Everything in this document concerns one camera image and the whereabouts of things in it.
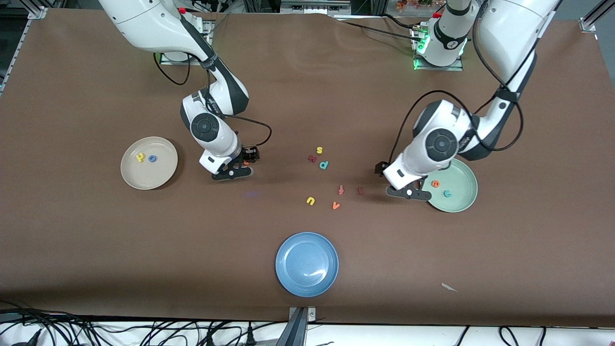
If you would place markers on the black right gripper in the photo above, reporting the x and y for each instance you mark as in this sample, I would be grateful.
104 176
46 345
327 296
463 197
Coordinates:
249 154

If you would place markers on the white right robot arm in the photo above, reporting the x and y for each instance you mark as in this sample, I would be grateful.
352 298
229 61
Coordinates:
144 24

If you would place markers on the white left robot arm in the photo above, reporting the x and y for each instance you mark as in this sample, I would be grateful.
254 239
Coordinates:
509 29

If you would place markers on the brown table cover sheet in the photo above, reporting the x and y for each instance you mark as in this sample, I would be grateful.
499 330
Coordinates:
288 96

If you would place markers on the green plate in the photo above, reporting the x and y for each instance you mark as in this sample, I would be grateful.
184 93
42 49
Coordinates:
461 192

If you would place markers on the beige brown plate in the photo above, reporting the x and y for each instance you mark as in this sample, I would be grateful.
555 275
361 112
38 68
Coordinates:
149 173

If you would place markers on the blue plate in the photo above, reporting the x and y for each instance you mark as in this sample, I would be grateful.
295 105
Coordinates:
306 264

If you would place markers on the white paper scrap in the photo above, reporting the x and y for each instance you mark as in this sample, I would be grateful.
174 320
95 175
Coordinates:
448 287

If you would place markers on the orange artificial flowers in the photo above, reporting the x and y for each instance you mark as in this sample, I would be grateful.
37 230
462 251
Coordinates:
418 4

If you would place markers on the aluminium corner extrusion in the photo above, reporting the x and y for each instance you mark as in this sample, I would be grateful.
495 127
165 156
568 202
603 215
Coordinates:
593 17
37 9

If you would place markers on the metal clamp bracket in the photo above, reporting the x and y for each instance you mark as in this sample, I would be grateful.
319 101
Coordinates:
311 315

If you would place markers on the silver aluminium frame rail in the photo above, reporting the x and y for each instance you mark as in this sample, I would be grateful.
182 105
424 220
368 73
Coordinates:
314 6

